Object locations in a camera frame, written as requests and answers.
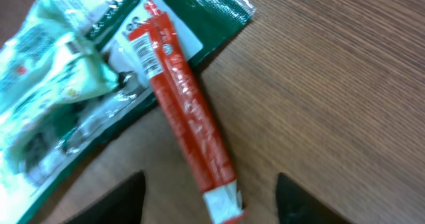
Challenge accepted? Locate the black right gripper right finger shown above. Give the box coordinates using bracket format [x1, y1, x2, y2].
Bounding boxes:
[275, 173, 351, 224]

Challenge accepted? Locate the red Nescafe sachet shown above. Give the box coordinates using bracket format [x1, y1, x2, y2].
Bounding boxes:
[127, 0, 244, 224]

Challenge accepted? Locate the green 3M package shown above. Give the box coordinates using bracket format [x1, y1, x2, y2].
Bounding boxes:
[1, 0, 255, 223]

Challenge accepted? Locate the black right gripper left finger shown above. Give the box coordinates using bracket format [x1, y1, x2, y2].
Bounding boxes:
[64, 170, 146, 224]

